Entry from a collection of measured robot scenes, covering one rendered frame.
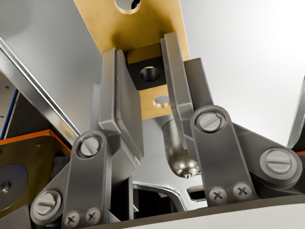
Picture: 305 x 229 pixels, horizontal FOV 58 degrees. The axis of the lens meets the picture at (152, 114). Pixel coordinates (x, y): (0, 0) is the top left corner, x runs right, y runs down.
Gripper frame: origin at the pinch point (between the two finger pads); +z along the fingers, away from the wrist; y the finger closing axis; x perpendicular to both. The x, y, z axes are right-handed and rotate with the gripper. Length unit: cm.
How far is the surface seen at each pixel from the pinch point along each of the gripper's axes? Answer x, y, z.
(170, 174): -21.6, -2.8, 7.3
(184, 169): -11.9, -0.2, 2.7
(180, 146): -11.2, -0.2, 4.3
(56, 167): -16.0, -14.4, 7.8
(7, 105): -32, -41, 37
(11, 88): -27, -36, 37
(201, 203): -32.8, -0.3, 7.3
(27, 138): -14.9, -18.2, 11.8
